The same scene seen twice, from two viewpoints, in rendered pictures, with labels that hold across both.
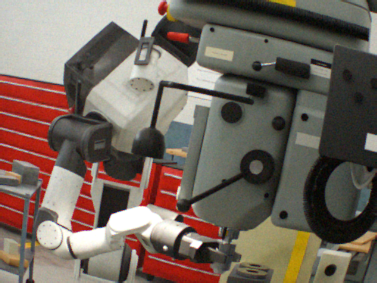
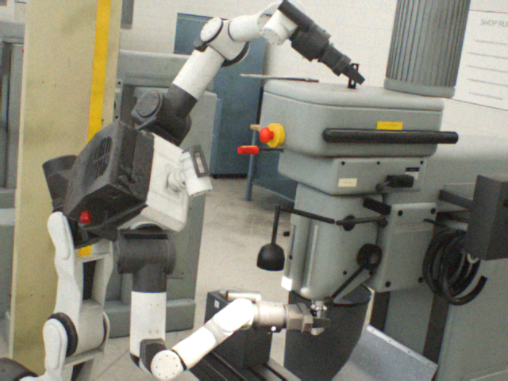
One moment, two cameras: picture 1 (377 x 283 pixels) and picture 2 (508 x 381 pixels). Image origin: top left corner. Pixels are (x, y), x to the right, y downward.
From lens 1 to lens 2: 177 cm
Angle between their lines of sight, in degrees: 51
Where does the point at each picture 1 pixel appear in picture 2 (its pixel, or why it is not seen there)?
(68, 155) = (157, 279)
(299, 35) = (402, 152)
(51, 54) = not seen: outside the picture
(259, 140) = (365, 236)
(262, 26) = (379, 152)
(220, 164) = (341, 261)
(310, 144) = (402, 230)
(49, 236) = (169, 367)
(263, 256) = not seen: hidden behind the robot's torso
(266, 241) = not seen: hidden behind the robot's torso
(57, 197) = (159, 323)
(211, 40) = (342, 172)
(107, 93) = (159, 204)
